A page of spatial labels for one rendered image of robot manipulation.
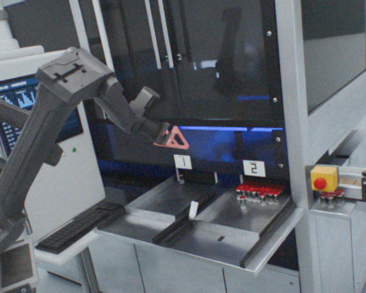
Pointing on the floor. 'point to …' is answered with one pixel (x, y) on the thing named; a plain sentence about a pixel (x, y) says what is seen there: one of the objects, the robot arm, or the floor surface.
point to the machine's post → (297, 138)
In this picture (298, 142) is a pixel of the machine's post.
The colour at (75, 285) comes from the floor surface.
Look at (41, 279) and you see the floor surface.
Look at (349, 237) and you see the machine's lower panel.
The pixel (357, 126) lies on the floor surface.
